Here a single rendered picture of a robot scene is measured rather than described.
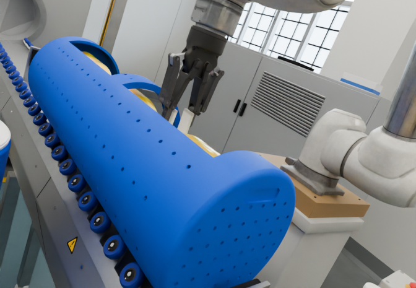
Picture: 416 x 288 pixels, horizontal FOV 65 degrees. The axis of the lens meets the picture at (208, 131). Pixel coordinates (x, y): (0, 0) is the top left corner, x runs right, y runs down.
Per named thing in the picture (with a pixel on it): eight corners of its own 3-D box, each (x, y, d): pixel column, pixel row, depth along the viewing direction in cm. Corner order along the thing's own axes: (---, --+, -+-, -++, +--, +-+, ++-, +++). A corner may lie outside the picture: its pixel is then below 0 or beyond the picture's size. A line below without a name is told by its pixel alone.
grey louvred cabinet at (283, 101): (193, 153, 420) (236, 44, 383) (320, 279, 257) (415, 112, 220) (156, 148, 388) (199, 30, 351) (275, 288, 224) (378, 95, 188)
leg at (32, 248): (26, 282, 158) (57, 170, 142) (29, 292, 154) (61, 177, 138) (13, 285, 154) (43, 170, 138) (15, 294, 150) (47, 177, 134)
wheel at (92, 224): (108, 210, 69) (102, 205, 68) (116, 223, 66) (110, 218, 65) (90, 225, 68) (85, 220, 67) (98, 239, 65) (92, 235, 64)
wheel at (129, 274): (138, 259, 59) (133, 255, 57) (150, 277, 56) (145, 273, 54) (119, 277, 58) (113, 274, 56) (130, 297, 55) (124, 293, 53)
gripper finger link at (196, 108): (195, 57, 66) (200, 57, 67) (185, 108, 70) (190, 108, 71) (206, 63, 63) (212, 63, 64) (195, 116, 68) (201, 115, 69)
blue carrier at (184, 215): (101, 119, 126) (122, 49, 119) (257, 292, 66) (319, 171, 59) (18, 109, 107) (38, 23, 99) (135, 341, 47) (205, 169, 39)
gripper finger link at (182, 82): (203, 62, 63) (199, 59, 62) (175, 112, 64) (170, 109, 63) (192, 57, 65) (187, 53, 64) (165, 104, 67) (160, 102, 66)
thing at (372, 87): (346, 85, 236) (351, 75, 234) (378, 97, 220) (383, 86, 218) (339, 82, 227) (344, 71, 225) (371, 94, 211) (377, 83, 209)
